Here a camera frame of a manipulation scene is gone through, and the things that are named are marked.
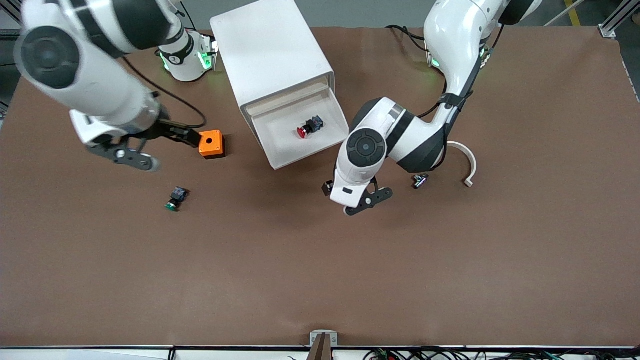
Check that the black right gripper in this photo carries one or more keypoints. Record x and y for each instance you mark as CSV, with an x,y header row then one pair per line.
x,y
167,130

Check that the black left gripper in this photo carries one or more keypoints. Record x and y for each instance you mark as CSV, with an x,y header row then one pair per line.
x,y
328,188

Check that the red mushroom push button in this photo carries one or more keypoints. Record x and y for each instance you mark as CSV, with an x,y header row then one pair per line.
x,y
307,129

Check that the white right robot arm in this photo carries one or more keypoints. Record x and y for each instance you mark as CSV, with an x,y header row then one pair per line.
x,y
100,85

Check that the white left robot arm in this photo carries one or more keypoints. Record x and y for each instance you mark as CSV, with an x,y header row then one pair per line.
x,y
450,30

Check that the green mushroom push button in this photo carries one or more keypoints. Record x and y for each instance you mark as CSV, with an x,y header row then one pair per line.
x,y
177,195

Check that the white drawer cabinet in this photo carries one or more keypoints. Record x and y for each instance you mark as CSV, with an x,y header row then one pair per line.
x,y
270,45

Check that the orange button enclosure box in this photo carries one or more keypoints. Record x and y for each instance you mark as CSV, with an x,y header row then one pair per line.
x,y
204,147

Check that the small silver knob switch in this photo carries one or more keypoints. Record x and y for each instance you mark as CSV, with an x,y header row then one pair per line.
x,y
420,181

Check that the white curved plastic bracket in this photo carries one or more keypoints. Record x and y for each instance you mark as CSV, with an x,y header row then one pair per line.
x,y
473,164

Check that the silver metal bracket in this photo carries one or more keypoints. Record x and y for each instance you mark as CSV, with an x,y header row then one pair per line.
x,y
313,339

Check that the aluminium frame profile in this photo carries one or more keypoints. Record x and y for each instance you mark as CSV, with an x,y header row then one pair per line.
x,y
7,34
612,25

